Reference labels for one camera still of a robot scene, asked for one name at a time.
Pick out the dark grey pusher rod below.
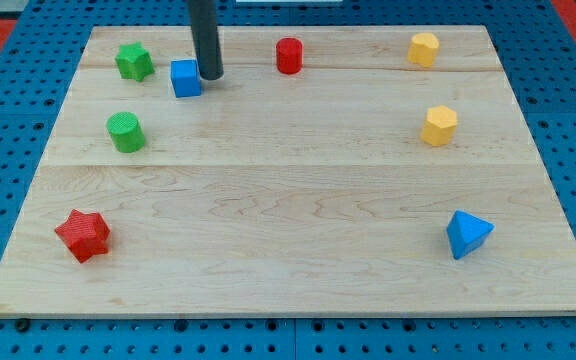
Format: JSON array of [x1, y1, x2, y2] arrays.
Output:
[[186, 0, 224, 81]]

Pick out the wooden board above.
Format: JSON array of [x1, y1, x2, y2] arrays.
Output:
[[0, 25, 576, 319]]

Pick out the green cylinder block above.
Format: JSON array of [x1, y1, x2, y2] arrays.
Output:
[[106, 112, 146, 153]]

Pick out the yellow hexagon block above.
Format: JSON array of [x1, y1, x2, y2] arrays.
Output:
[[420, 105, 458, 147]]

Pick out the green star block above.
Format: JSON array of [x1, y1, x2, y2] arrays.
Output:
[[115, 42, 155, 82]]

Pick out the red cylinder block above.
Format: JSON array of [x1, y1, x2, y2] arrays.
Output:
[[275, 37, 303, 75]]

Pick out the red star block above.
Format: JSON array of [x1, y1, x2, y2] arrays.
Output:
[[54, 209, 110, 263]]

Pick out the blue cube block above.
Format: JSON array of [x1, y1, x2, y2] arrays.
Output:
[[170, 59, 202, 98]]

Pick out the blue triangle block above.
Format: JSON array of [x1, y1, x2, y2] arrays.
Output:
[[446, 210, 495, 260]]

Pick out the yellow heart block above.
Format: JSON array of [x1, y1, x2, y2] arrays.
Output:
[[407, 32, 440, 68]]

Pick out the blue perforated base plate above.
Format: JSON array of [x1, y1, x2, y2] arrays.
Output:
[[0, 0, 576, 359]]

